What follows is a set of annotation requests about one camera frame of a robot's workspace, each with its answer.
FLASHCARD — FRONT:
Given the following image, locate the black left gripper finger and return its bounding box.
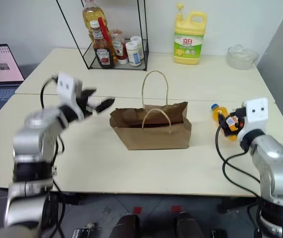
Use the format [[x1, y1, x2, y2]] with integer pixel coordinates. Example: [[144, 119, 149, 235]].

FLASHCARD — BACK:
[[94, 98, 116, 115], [81, 87, 98, 98]]

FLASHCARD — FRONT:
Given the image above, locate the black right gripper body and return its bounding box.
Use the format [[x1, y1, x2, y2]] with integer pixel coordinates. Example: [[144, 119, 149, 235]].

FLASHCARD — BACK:
[[227, 114, 245, 135]]

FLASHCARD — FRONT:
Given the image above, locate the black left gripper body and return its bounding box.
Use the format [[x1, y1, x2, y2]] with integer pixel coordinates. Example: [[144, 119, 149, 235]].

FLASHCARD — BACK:
[[76, 89, 95, 118]]

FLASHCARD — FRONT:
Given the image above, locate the orange juice bottle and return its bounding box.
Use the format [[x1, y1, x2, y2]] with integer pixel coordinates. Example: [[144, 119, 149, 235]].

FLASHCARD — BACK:
[[210, 103, 241, 142]]

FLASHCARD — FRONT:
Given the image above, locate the brown paper bag with handles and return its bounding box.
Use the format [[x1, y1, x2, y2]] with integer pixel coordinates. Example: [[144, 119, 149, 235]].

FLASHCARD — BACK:
[[109, 70, 192, 151]]

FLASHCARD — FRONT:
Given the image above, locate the clear plastic bag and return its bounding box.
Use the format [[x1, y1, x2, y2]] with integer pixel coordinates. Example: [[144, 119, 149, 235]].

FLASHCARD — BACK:
[[226, 44, 259, 70]]

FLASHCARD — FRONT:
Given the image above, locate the Heinz glass ketchup bottle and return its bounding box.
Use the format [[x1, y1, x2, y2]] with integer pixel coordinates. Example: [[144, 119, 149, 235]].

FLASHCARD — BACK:
[[89, 20, 115, 69]]

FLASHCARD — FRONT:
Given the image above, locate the red Heinz squeeze ketchup bottle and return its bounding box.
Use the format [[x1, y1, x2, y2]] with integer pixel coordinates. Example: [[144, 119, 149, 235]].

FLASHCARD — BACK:
[[110, 29, 129, 65]]

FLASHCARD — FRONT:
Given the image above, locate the white seasoning jar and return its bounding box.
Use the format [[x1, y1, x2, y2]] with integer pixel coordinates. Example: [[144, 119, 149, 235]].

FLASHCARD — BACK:
[[129, 35, 145, 60], [125, 41, 142, 67]]

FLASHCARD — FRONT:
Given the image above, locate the cooking oil bottle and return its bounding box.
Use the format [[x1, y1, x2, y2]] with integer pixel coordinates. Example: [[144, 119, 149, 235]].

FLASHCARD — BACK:
[[82, 0, 113, 47]]

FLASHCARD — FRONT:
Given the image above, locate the yellow detergent bottle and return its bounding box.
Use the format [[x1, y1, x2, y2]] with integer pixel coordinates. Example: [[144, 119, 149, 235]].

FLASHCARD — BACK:
[[173, 2, 208, 66]]

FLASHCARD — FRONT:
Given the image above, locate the dark rounded shape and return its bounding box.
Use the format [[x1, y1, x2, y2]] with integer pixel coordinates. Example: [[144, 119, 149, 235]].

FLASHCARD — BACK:
[[116, 214, 141, 238], [176, 211, 204, 238]]

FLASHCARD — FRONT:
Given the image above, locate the small black metal device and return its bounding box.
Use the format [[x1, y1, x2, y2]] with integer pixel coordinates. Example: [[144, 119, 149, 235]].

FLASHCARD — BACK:
[[71, 222, 100, 238]]

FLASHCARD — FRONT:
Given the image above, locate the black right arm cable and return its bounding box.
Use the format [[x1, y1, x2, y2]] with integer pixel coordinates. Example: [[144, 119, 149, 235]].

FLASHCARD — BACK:
[[215, 107, 260, 198]]

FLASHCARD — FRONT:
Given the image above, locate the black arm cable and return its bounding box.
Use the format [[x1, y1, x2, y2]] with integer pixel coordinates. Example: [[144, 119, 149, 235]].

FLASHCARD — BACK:
[[40, 74, 67, 238], [215, 107, 260, 198]]

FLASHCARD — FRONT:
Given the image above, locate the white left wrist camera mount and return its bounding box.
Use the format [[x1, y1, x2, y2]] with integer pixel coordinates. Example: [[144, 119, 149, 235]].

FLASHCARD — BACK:
[[57, 72, 86, 120]]

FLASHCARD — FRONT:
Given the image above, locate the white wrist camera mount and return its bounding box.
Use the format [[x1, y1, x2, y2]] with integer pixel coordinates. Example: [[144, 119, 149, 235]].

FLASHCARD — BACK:
[[237, 97, 269, 143], [57, 72, 86, 120]]

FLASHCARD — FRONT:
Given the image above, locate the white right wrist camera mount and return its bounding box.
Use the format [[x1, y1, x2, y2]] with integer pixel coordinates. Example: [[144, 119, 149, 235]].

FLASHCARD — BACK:
[[237, 97, 269, 143]]

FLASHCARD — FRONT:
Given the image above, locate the black wire rack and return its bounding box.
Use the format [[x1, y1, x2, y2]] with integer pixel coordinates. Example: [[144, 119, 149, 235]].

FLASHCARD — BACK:
[[56, 0, 149, 73]]

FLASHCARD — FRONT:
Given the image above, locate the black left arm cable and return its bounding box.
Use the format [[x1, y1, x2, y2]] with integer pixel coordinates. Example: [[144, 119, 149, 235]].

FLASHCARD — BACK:
[[40, 74, 67, 238]]

